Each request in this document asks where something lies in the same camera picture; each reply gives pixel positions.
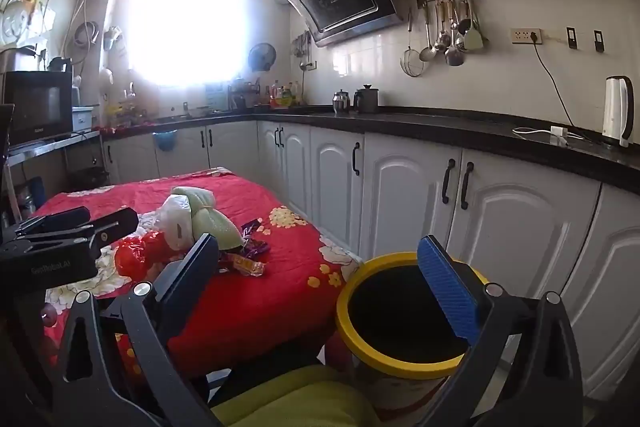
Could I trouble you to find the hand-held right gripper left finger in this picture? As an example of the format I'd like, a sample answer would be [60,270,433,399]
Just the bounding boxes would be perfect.
[52,232,221,427]

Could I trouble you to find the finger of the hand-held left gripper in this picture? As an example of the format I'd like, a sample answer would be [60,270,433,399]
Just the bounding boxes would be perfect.
[75,207,140,254]
[14,206,92,239]

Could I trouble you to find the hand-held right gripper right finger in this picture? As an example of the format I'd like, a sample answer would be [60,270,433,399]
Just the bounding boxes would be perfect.
[415,234,586,427]

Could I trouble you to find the red plastic bag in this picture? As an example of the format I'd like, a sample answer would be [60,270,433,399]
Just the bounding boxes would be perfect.
[114,231,173,280]

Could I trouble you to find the white plastic bag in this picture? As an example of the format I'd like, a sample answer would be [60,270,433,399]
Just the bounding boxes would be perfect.
[157,196,196,250]

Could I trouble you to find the green and white plastic bags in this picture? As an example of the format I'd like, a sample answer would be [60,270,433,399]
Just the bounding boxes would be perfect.
[170,186,241,253]

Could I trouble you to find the orange snack wrapper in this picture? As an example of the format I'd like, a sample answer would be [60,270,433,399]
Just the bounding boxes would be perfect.
[217,254,266,278]

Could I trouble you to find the yellow-rimmed trash bin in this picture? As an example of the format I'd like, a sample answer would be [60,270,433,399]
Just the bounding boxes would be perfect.
[336,252,493,427]

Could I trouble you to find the steel shelf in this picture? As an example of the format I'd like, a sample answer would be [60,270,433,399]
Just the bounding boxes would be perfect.
[5,130,101,168]

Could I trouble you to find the red floral tablecloth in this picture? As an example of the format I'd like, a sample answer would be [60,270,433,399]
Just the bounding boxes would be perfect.
[32,167,361,388]

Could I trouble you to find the blue hanging bin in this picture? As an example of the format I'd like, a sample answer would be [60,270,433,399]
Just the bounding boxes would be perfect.
[152,130,177,152]

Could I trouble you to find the white storage box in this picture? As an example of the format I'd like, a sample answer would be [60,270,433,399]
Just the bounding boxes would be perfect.
[72,106,96,132]

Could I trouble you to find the white base cabinets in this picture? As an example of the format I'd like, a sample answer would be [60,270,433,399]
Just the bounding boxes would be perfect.
[102,119,640,403]

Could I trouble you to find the black microwave oven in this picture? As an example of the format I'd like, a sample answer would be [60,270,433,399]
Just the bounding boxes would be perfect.
[2,71,74,146]

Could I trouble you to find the black countertop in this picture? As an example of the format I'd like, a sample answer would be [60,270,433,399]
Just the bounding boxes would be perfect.
[100,104,640,198]

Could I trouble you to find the person's green clothing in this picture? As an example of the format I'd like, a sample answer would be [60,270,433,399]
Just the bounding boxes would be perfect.
[210,364,383,427]

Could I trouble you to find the group of condiment bottles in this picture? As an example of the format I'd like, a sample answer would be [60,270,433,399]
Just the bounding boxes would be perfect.
[267,79,303,108]

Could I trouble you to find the steel pots on counter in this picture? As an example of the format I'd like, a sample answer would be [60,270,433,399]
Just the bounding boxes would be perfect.
[353,83,381,114]

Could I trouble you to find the kitchen window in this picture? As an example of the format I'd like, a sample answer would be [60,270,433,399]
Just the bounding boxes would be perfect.
[127,0,246,85]

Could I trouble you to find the small blue fan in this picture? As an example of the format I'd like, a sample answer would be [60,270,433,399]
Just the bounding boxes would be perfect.
[248,42,277,72]

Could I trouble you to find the white electric kettle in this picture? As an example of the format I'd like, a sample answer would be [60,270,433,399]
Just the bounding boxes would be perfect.
[602,76,635,148]

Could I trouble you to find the row of hanging steel utensils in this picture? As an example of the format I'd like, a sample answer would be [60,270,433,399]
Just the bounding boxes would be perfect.
[419,0,486,68]

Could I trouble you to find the white charger with cable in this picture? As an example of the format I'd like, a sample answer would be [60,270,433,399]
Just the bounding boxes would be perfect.
[512,125,571,148]

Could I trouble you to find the black power cable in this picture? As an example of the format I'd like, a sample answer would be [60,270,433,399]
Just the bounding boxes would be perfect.
[531,34,578,132]

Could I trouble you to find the wire skimmer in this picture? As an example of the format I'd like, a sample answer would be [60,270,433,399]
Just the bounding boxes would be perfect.
[400,9,426,78]

